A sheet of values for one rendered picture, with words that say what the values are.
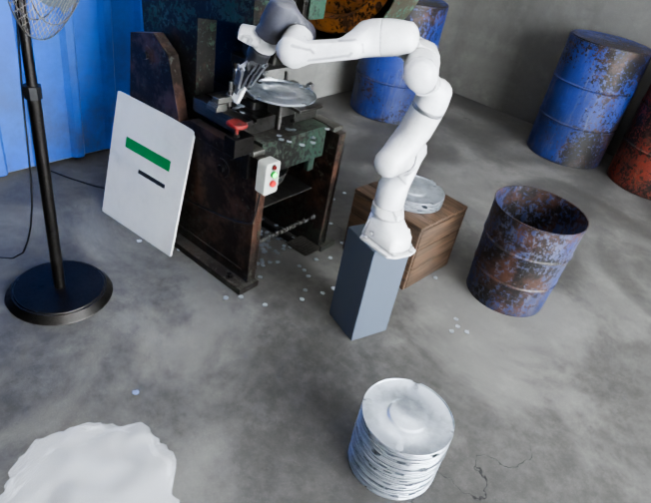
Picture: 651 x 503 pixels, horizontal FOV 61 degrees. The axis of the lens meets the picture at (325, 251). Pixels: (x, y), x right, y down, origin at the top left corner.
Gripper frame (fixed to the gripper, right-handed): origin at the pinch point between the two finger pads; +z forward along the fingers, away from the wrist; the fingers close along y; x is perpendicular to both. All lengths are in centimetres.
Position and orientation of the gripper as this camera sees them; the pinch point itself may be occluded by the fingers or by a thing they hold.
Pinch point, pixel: (239, 93)
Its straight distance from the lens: 202.9
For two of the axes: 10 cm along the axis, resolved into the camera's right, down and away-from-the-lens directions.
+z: -4.7, 5.2, 7.1
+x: -6.0, -7.8, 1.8
